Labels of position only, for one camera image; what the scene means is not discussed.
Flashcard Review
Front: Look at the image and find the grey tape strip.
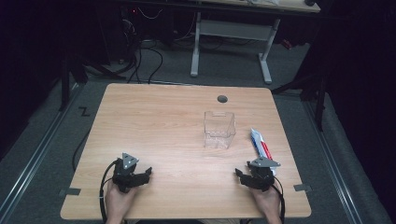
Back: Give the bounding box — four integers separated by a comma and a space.
59, 187, 82, 197
292, 183, 313, 192

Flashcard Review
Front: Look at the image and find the metal floor rail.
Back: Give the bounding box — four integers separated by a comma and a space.
0, 83, 86, 220
302, 100, 364, 224

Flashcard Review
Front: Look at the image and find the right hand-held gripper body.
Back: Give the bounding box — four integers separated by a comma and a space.
246, 156, 282, 192

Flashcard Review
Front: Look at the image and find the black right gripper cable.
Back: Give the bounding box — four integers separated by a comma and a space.
270, 175, 287, 224

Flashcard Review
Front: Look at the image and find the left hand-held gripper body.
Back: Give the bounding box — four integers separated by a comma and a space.
111, 152, 140, 194

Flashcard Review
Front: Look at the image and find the black metal stand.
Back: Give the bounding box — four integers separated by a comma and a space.
271, 69, 329, 133
57, 52, 127, 112

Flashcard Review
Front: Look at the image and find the black floor cable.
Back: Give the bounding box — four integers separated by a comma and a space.
71, 128, 92, 173

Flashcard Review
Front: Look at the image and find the white metal frame desk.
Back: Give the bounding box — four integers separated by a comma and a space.
190, 0, 321, 86

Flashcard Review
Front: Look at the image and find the person's right hand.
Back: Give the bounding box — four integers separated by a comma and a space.
248, 182, 282, 218

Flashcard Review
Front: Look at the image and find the black cable bundle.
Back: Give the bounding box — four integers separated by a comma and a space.
122, 18, 164, 85

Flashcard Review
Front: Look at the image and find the white red blue toothpaste tube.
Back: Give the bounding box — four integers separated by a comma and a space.
249, 127, 278, 177

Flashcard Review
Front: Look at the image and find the clear plastic box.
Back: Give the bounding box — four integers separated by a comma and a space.
203, 110, 237, 150

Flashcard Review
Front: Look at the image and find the person's left hand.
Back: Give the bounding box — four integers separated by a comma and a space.
105, 179, 138, 220

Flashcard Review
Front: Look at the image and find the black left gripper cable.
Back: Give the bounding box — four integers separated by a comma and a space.
98, 160, 120, 224

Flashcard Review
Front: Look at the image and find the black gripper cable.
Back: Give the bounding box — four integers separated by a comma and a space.
270, 175, 287, 224
98, 160, 120, 224

